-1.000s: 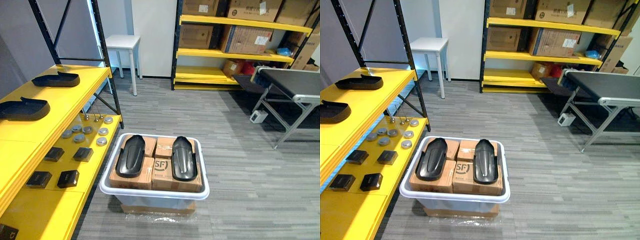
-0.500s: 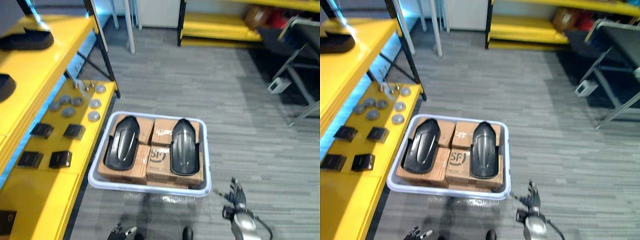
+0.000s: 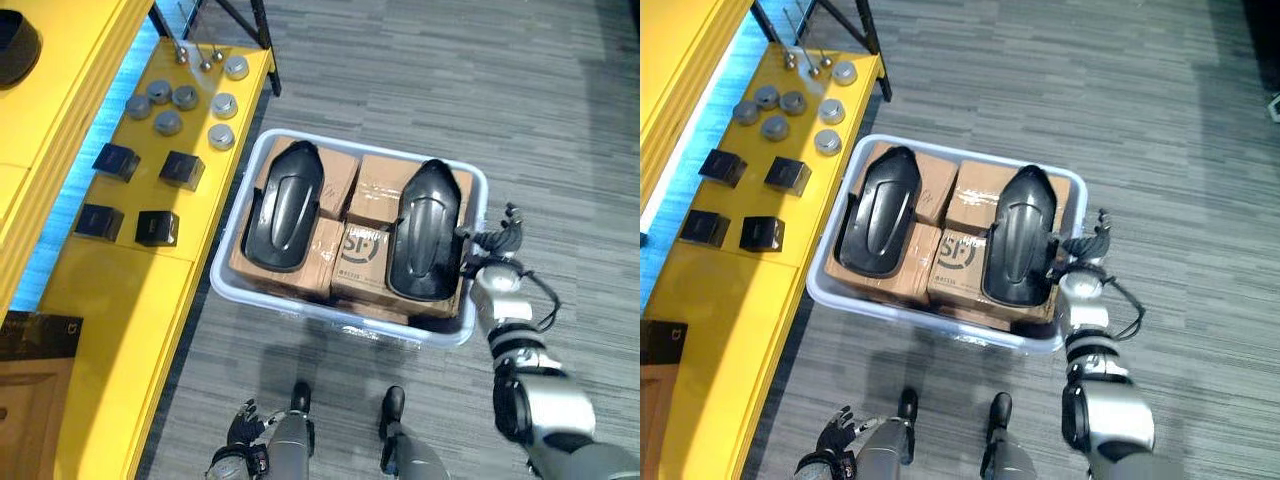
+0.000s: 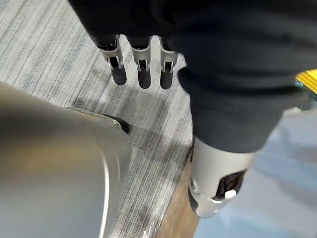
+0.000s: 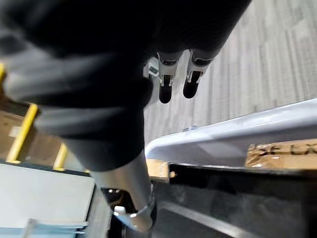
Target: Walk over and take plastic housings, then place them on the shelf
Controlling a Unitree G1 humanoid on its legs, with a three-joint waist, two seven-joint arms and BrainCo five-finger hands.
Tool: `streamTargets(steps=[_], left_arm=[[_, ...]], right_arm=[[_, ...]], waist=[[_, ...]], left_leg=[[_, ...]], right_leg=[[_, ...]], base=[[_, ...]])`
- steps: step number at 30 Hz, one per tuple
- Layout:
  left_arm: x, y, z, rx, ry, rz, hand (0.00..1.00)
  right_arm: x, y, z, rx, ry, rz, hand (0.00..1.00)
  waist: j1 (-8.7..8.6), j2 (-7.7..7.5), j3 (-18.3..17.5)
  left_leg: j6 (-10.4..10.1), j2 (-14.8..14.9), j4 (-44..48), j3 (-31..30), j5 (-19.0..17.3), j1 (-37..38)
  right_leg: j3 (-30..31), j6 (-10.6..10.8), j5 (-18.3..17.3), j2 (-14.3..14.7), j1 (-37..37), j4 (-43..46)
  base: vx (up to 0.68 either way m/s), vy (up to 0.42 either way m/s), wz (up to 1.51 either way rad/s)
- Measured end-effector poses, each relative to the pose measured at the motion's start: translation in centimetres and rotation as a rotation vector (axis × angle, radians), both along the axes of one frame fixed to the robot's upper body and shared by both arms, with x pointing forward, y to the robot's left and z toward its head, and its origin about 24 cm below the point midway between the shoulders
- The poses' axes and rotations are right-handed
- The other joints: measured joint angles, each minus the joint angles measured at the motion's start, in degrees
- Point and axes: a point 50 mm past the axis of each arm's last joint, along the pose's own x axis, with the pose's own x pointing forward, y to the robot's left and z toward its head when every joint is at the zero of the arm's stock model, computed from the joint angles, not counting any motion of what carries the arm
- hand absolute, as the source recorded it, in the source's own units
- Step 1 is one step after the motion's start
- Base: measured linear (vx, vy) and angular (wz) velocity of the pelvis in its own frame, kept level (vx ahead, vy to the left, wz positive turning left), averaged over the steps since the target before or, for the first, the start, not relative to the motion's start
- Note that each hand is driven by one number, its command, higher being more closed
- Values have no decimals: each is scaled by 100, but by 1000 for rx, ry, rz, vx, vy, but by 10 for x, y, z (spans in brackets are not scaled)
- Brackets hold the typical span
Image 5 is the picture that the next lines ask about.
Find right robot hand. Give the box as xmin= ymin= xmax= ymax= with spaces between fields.
xmin=0 ymin=0 xmax=252 ymax=234

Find grey flat panel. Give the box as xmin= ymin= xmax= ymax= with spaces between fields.
xmin=0 ymin=160 xmax=97 ymax=230

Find printed cardboard box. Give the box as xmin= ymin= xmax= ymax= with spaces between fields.
xmin=146 ymin=143 xmax=317 ymax=179

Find yellow metal shelf frame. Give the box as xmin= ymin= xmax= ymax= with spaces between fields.
xmin=0 ymin=63 xmax=69 ymax=172

